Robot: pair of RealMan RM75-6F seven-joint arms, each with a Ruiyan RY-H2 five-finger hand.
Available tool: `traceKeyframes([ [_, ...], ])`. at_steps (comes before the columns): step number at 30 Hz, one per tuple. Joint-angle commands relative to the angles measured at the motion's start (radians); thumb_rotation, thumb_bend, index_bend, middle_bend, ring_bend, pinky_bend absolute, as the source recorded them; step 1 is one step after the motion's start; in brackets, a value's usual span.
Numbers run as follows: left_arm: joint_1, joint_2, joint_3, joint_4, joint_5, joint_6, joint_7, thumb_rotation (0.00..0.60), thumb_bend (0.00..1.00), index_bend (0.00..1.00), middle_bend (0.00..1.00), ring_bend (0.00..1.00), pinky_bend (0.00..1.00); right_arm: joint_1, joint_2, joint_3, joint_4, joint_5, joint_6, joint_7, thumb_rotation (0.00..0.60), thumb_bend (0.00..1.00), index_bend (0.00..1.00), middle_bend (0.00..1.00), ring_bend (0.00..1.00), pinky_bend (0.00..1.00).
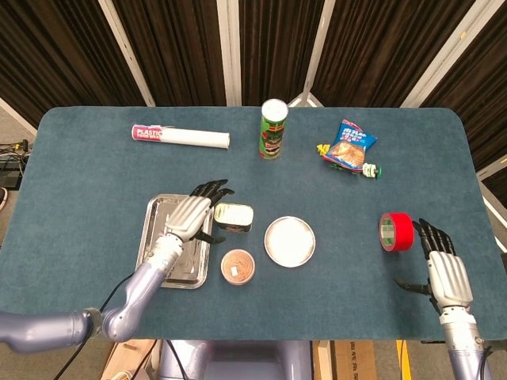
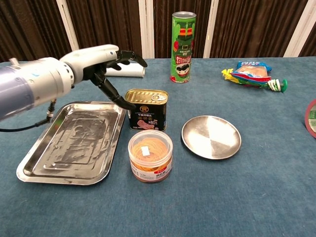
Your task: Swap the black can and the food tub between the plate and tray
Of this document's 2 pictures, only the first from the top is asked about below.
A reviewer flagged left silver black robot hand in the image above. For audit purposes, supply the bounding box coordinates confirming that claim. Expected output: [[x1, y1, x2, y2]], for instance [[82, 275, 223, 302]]
[[164, 178, 234, 245]]

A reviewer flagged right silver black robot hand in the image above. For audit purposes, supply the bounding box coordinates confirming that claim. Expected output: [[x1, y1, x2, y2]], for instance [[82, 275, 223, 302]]
[[393, 217, 475, 314]]

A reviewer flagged black luncheon meat tin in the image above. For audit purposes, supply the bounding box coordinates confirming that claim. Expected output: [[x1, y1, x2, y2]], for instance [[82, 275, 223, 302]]
[[213, 202, 254, 234]]

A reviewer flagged rectangular stainless steel tray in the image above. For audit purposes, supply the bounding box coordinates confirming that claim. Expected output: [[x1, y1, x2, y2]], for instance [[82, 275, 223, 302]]
[[135, 193, 215, 291]]

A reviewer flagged red tape roll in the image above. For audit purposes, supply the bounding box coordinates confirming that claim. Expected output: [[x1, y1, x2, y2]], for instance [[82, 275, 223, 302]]
[[379, 211, 416, 253]]

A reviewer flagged plastic food wrap roll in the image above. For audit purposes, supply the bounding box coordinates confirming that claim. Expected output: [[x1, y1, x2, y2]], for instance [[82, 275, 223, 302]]
[[131, 123, 231, 151]]

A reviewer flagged blue felt table cover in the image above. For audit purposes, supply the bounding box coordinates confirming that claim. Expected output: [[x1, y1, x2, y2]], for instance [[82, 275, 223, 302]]
[[0, 105, 507, 341]]

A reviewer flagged white round plate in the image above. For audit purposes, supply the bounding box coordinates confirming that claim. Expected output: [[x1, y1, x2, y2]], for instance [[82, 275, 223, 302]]
[[264, 215, 317, 269]]

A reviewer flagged green Pringles tube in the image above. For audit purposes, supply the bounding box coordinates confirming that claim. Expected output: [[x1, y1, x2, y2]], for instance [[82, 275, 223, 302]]
[[258, 99, 289, 160]]

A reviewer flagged brown cardboard box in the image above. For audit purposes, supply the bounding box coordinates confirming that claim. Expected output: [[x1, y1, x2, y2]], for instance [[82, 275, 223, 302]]
[[312, 340, 379, 380]]

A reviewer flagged light wooden crate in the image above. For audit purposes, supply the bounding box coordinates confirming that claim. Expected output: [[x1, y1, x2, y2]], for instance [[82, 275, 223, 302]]
[[101, 339, 160, 380]]

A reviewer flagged grey robot torso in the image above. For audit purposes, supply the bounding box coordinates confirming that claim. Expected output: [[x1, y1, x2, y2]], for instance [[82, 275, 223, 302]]
[[158, 339, 314, 380]]

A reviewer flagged blue snack bag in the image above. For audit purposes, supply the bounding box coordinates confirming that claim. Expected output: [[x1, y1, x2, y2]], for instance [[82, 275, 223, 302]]
[[322, 118, 379, 169]]

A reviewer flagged dark brown curtain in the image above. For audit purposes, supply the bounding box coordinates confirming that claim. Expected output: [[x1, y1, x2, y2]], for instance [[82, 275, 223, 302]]
[[0, 0, 507, 199]]

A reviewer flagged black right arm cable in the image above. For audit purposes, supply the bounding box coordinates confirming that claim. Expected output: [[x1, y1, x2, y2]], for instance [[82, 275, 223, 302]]
[[479, 346, 496, 380]]

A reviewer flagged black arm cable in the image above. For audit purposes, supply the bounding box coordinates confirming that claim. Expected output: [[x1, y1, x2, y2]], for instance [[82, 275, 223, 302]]
[[53, 275, 134, 380], [479, 346, 496, 380]]

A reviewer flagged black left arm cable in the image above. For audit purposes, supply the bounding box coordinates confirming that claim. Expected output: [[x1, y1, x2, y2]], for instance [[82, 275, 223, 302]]
[[53, 275, 134, 380]]

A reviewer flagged white partition post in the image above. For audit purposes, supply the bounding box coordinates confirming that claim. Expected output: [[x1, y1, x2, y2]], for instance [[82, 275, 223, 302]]
[[399, 0, 489, 108], [288, 0, 337, 108], [97, 0, 156, 107], [216, 0, 242, 107]]

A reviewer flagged black floor cable bundle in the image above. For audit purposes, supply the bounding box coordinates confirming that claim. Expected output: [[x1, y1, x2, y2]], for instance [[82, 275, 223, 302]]
[[0, 138, 32, 190]]

